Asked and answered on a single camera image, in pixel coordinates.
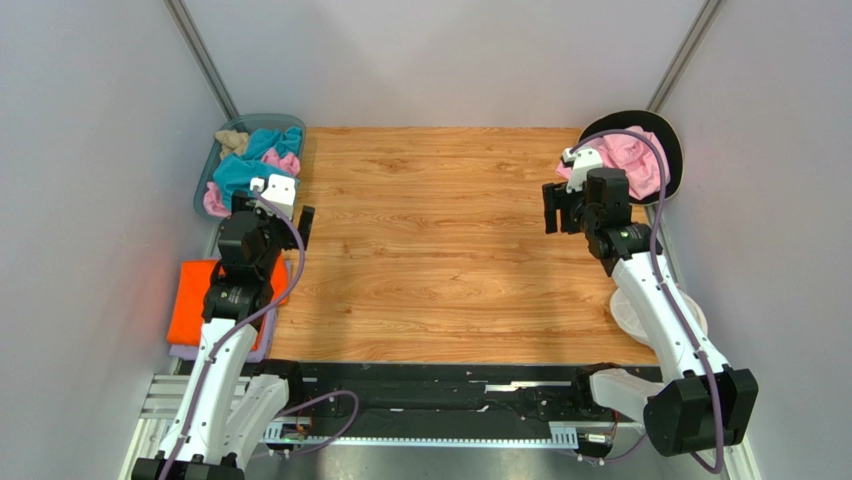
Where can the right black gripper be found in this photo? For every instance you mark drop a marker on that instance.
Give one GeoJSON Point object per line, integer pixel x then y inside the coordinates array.
{"type": "Point", "coordinates": [569, 209]}

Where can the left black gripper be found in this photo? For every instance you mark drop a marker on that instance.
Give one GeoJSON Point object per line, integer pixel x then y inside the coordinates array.
{"type": "Point", "coordinates": [289, 240]}

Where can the teal t shirt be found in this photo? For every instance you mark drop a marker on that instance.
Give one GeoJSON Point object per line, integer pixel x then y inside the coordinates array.
{"type": "Point", "coordinates": [259, 154]}

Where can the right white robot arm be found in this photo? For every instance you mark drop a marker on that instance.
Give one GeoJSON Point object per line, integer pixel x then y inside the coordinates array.
{"type": "Point", "coordinates": [702, 401]}

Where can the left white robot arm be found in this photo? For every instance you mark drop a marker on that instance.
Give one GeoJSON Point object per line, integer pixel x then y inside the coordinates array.
{"type": "Point", "coordinates": [213, 435]}

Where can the pink t shirt on tray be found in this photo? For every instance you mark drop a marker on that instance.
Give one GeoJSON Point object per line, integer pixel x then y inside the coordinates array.
{"type": "Point", "coordinates": [635, 158]}

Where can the pink t shirt in bin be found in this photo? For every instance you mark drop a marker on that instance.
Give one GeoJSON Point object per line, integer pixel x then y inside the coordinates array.
{"type": "Point", "coordinates": [235, 173]}

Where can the beige t shirt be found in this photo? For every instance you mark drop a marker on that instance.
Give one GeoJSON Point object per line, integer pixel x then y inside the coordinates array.
{"type": "Point", "coordinates": [232, 142]}

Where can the translucent grey plastic bin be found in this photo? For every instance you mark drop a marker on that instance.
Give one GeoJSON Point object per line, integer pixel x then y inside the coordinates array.
{"type": "Point", "coordinates": [249, 123]}

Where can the black round tray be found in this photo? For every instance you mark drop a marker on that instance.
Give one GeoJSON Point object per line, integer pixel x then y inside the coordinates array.
{"type": "Point", "coordinates": [656, 130]}

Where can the folded orange t shirt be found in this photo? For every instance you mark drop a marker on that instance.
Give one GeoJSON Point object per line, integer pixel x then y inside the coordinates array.
{"type": "Point", "coordinates": [280, 279]}

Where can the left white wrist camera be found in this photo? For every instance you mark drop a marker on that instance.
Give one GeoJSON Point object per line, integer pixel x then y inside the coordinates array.
{"type": "Point", "coordinates": [277, 189]}

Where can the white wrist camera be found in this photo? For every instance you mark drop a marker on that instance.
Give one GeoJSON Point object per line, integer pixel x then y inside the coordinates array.
{"type": "Point", "coordinates": [277, 189]}
{"type": "Point", "coordinates": [578, 163]}

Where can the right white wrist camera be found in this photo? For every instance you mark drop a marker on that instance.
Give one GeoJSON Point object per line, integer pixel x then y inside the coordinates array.
{"type": "Point", "coordinates": [578, 163]}

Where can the right aluminium wall profile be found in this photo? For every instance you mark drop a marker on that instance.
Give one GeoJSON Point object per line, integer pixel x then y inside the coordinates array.
{"type": "Point", "coordinates": [698, 30]}

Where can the aluminium wall profile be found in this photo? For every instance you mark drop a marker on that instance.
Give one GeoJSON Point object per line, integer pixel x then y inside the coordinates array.
{"type": "Point", "coordinates": [698, 30]}
{"type": "Point", "coordinates": [192, 36]}

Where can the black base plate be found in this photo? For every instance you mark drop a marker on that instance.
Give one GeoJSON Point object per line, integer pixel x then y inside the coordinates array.
{"type": "Point", "coordinates": [422, 402]}

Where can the aluminium frame rail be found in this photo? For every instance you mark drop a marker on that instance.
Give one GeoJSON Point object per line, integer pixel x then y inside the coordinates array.
{"type": "Point", "coordinates": [285, 448]}

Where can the left aluminium wall profile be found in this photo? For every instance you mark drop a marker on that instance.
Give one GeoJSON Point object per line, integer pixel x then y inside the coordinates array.
{"type": "Point", "coordinates": [192, 36]}

